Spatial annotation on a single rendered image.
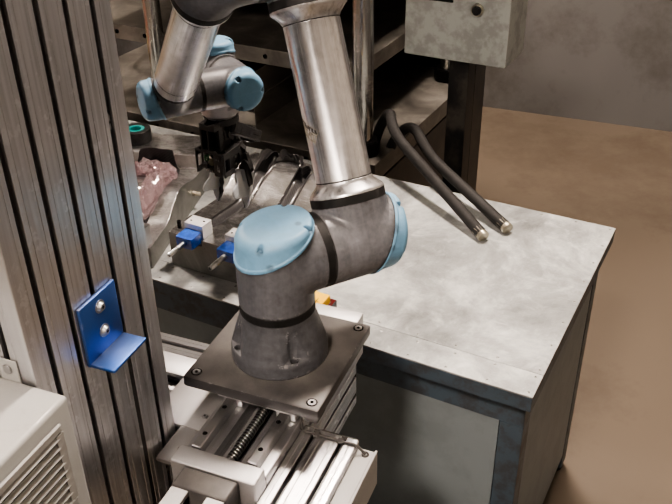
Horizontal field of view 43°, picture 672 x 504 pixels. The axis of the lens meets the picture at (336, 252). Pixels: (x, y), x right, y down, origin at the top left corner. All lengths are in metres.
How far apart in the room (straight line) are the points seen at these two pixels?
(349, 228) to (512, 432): 0.71
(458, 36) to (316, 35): 1.20
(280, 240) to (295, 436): 0.31
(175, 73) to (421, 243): 0.87
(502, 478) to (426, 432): 0.18
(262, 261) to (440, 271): 0.84
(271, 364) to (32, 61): 0.57
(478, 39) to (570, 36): 2.40
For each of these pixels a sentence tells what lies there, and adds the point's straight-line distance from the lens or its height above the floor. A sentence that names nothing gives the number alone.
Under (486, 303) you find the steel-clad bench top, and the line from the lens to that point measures 1.88.
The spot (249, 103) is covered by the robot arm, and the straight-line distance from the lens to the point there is 1.58.
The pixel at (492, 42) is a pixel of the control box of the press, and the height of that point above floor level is 1.14.
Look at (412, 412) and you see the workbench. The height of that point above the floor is 0.61.
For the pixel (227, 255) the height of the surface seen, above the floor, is 0.89.
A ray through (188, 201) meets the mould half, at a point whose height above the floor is 0.84.
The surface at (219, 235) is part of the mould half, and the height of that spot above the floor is 0.89.
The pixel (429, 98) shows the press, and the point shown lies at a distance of 2.95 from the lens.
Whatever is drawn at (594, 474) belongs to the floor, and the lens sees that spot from 2.68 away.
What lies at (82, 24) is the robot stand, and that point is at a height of 1.60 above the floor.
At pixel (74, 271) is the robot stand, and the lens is 1.06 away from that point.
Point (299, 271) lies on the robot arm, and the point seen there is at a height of 1.21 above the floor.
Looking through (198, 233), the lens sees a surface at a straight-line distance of 1.93.
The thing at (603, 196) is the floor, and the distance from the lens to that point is 4.12.
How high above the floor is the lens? 1.88
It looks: 32 degrees down
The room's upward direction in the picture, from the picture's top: 1 degrees counter-clockwise
